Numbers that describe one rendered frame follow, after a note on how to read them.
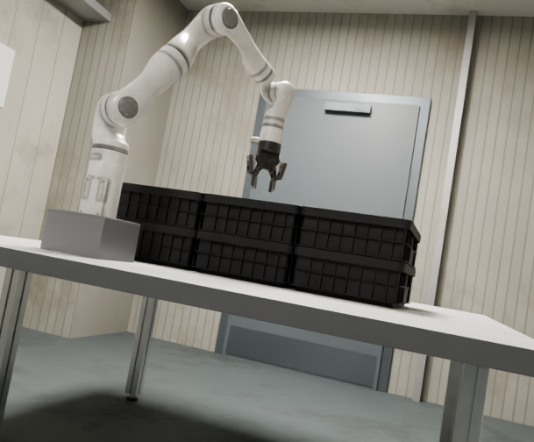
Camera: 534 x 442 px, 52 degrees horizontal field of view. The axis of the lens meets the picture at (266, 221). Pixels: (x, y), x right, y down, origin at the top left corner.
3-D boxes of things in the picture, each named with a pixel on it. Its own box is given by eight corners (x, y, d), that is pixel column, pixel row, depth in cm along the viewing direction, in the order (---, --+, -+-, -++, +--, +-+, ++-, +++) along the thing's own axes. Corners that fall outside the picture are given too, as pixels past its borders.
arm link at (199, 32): (208, 1, 164) (153, 49, 153) (228, -5, 158) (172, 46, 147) (223, 28, 169) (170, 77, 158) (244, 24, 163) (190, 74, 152)
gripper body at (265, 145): (263, 136, 174) (258, 165, 173) (287, 143, 178) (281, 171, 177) (253, 139, 181) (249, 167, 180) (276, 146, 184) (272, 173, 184)
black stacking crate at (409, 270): (398, 310, 138) (405, 262, 139) (285, 288, 148) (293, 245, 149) (410, 307, 175) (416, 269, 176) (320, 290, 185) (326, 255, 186)
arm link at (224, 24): (280, 60, 172) (261, 63, 178) (228, -7, 155) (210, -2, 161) (267, 83, 170) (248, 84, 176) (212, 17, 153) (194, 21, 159)
